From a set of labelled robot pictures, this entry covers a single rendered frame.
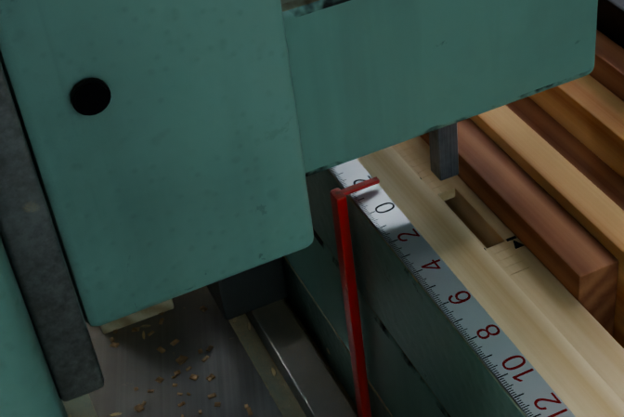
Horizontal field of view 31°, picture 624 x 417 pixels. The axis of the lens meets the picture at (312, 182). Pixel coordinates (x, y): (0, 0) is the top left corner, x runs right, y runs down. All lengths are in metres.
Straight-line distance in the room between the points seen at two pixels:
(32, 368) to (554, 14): 0.23
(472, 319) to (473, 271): 0.03
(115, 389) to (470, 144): 0.24
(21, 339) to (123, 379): 0.32
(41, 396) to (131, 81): 0.09
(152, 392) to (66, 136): 0.31
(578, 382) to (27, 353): 0.19
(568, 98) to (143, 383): 0.27
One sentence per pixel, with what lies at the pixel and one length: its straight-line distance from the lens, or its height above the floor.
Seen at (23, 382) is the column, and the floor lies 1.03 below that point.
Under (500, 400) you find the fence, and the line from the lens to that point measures 0.40.
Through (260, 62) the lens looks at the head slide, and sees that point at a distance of 0.33.
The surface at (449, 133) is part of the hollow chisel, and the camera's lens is 0.47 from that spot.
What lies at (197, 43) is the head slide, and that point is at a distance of 0.32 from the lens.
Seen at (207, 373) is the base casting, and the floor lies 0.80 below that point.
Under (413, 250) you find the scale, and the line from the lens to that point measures 0.44.
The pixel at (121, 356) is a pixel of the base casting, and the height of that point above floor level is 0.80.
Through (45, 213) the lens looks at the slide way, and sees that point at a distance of 0.33.
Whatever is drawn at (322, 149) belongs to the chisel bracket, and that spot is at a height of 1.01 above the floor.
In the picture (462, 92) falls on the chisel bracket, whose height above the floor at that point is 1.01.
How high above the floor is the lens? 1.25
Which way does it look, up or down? 38 degrees down
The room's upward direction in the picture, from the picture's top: 8 degrees counter-clockwise
